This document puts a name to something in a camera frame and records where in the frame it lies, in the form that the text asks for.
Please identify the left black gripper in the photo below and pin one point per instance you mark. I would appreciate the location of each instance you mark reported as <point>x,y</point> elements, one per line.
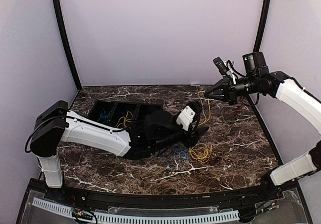
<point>193,138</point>

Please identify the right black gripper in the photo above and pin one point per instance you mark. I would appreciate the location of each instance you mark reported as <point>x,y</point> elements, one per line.
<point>231,97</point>

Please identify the black three-compartment bin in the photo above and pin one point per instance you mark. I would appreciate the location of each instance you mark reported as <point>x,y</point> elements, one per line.
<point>121,114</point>

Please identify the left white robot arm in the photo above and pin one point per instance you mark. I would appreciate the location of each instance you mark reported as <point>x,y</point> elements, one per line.
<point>140,139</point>

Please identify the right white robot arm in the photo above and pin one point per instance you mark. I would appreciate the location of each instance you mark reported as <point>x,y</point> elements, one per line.
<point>287,90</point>

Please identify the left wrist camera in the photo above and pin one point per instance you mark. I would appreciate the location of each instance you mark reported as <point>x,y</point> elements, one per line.
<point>189,117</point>

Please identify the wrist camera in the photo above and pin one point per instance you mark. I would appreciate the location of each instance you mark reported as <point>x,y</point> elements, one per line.
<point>225,69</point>
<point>189,117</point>

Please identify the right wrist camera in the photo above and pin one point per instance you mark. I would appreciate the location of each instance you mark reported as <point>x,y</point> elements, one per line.
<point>225,69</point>

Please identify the right black frame post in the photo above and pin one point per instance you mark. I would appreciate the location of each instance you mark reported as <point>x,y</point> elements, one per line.
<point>258,33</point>

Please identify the black frame post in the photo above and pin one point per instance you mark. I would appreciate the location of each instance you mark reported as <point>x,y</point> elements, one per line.
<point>258,33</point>
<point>65,43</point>

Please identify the white slotted cable duct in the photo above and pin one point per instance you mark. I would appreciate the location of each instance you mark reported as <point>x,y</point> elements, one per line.
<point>121,216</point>

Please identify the black front rail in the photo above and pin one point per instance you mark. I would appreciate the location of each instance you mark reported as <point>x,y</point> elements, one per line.
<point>104,200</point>

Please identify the left black frame post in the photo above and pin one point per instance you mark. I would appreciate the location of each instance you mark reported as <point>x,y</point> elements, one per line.
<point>65,43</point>

